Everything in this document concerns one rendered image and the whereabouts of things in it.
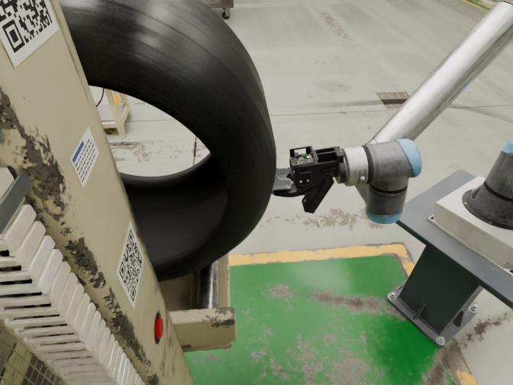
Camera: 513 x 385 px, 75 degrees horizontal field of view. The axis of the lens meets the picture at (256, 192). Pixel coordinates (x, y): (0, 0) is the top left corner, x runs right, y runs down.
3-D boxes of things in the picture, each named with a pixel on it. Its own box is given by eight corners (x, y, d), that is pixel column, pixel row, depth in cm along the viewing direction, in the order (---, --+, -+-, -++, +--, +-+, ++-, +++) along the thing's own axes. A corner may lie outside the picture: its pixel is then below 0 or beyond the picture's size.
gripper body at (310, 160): (285, 148, 77) (338, 140, 76) (288, 176, 83) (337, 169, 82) (291, 169, 71) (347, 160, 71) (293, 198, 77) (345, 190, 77)
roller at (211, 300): (201, 314, 66) (191, 324, 68) (221, 318, 68) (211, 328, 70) (206, 194, 92) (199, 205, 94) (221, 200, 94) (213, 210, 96)
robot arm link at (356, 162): (354, 167, 83) (366, 193, 76) (334, 170, 83) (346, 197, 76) (357, 137, 77) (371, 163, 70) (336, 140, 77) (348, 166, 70)
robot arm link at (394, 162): (421, 187, 76) (429, 150, 70) (366, 195, 77) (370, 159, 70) (404, 164, 84) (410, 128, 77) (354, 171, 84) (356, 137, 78)
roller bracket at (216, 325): (237, 341, 70) (235, 318, 63) (40, 357, 67) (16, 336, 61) (236, 326, 72) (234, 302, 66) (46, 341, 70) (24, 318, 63)
